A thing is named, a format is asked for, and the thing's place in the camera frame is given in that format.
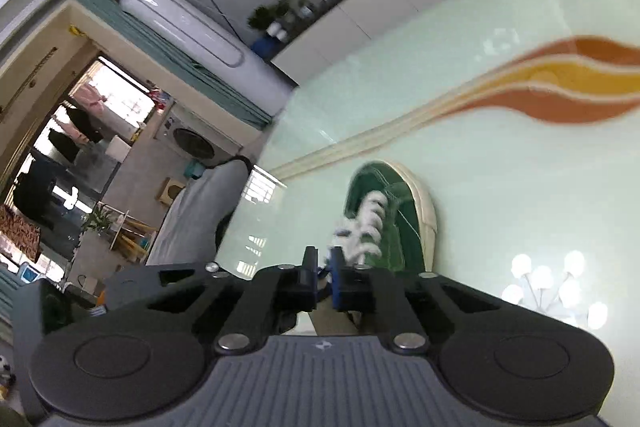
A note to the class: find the teal curtain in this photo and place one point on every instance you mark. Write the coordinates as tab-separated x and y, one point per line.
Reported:
178	63

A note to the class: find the white standing air conditioner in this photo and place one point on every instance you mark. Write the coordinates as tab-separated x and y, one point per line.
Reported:
211	46

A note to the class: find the green canvas sneaker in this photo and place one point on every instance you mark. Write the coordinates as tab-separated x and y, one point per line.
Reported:
395	221

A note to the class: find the washing machine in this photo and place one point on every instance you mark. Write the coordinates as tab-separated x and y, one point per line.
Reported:
193	138

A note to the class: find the white shoelace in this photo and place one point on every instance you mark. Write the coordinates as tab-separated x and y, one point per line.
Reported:
360	237

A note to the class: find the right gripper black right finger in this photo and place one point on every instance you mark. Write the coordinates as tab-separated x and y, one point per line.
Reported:
489	353

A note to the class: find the potted plant in white pot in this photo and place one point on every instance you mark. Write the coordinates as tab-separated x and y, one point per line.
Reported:
274	20

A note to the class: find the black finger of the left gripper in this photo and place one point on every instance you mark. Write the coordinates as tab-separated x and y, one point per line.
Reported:
163	288

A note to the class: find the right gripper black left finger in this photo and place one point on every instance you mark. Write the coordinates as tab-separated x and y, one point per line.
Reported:
156	351

